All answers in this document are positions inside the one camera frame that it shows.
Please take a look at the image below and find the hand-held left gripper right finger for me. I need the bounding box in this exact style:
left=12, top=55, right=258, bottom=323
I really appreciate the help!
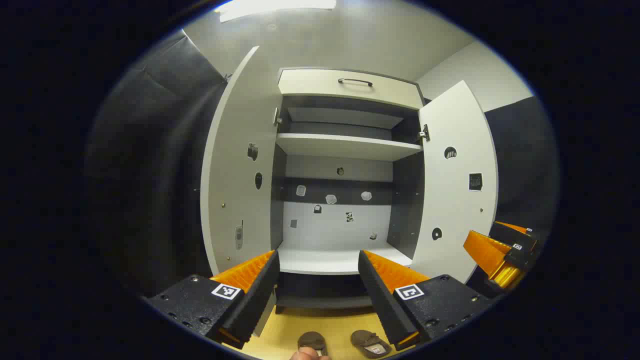
left=357, top=249, right=493, bottom=352

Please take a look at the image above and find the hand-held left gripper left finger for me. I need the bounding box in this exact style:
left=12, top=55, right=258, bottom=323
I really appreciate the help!
left=145, top=249, right=282, bottom=350

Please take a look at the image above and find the brown fuzzy shoe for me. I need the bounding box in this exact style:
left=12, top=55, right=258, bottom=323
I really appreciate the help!
left=350, top=330, right=392, bottom=360
left=298, top=331, right=328, bottom=357

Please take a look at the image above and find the white shoe cabinet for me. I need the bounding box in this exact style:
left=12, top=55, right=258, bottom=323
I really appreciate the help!
left=270, top=66, right=427, bottom=316

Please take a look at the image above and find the white cabinet shelf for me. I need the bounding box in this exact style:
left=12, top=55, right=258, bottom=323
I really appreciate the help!
left=276, top=132, right=423, bottom=162

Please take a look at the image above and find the white cabinet drawer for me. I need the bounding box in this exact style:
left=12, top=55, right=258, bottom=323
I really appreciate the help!
left=277, top=67, right=426, bottom=111

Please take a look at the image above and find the black backdrop cloth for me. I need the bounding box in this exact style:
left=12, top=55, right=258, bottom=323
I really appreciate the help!
left=85, top=30, right=228, bottom=298
left=482, top=95, right=560, bottom=241

